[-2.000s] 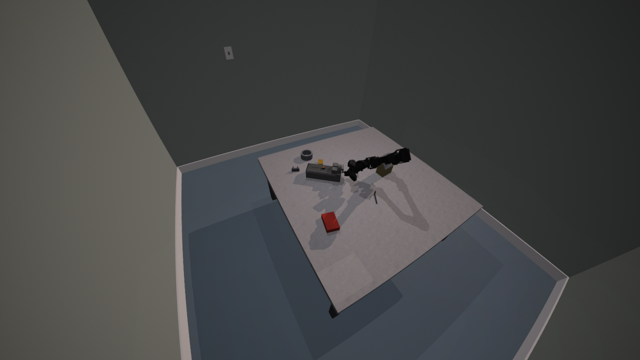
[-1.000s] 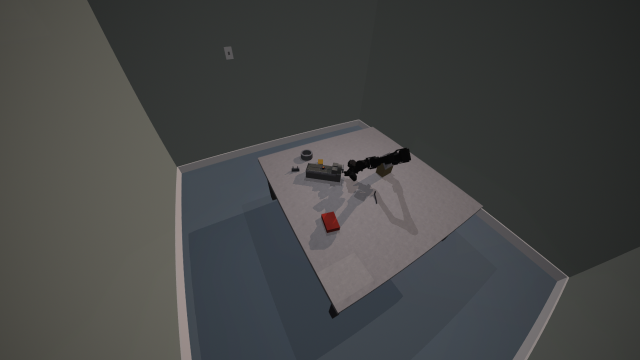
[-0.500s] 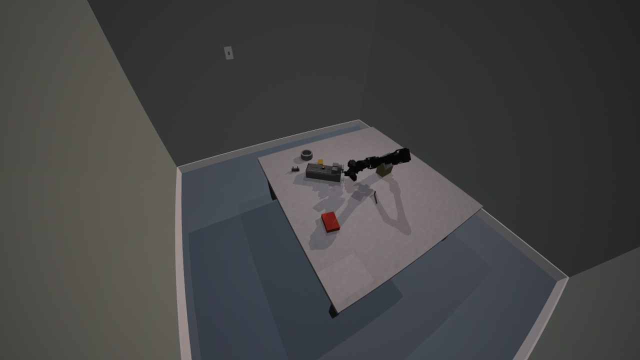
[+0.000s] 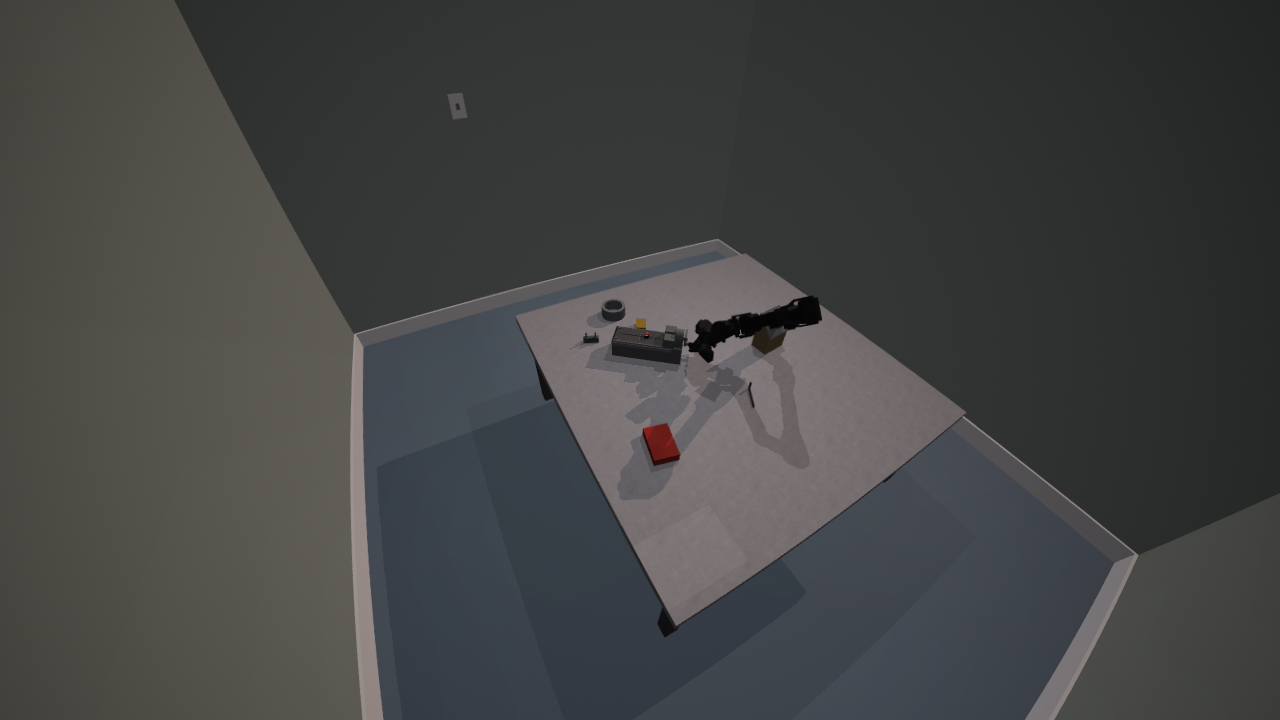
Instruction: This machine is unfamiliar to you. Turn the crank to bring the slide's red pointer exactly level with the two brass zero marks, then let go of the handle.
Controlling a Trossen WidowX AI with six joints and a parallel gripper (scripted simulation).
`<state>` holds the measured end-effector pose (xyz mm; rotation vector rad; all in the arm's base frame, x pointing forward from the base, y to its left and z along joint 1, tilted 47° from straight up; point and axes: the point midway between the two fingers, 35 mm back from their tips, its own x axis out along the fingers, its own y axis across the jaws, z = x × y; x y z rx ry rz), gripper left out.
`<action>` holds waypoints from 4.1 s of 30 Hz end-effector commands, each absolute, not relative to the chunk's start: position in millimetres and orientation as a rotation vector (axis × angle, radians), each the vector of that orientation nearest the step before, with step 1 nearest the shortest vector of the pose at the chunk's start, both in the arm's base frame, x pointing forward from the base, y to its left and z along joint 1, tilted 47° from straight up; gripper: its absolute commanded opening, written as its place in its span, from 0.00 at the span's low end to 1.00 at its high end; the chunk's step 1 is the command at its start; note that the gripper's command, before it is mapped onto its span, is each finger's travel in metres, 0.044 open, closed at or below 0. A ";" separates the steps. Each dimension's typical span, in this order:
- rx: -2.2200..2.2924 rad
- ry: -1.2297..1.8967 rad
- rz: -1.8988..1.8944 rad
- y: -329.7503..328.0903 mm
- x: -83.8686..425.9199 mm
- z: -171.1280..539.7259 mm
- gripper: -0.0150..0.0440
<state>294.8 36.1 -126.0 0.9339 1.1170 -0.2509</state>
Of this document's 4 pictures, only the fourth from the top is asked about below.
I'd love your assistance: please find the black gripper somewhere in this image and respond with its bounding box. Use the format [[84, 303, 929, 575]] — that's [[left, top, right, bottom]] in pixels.
[[689, 336, 727, 363]]

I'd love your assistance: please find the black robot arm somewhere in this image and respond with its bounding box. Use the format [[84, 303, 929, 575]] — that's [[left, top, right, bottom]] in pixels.
[[695, 295, 822, 341]]

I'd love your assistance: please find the red block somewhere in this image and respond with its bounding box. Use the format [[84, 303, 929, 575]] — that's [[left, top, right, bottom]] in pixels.
[[643, 423, 681, 466]]

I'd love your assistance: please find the dark grey ring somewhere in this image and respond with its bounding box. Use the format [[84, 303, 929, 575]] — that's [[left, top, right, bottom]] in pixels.
[[602, 299, 625, 322]]

